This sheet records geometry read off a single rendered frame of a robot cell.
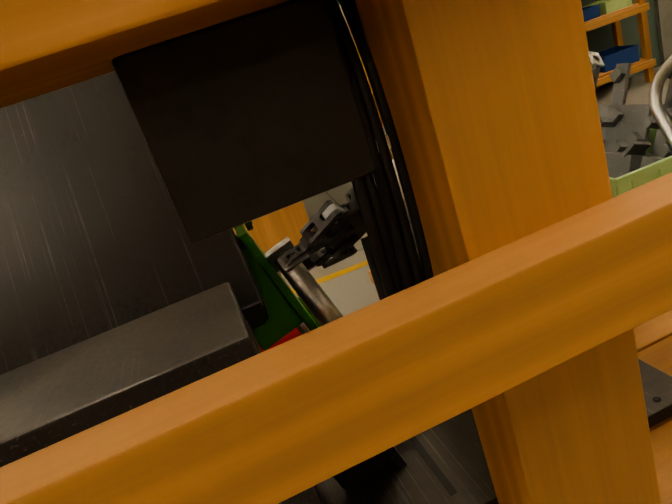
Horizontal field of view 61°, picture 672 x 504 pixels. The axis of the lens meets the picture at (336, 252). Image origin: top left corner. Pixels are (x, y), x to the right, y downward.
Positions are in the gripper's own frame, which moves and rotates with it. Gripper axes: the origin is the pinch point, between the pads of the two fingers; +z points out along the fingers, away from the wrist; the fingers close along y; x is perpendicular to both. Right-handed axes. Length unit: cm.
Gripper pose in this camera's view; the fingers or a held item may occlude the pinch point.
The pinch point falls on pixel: (296, 263)
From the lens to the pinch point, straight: 76.4
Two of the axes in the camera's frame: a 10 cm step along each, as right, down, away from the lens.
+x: 5.7, 7.1, -4.2
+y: -1.9, -3.8, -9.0
